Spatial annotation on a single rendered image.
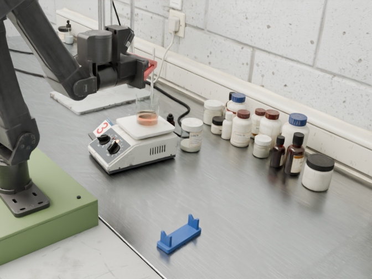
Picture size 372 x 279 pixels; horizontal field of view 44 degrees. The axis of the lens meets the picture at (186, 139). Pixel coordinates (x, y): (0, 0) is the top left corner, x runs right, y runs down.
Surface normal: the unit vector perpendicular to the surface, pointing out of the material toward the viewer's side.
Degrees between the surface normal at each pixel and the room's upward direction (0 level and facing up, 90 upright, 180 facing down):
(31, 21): 97
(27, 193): 2
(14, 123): 89
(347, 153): 90
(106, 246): 0
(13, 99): 82
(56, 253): 0
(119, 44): 91
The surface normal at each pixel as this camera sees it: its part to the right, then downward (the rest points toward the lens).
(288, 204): 0.07, -0.89
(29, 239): 0.65, 0.38
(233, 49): -0.76, 0.25
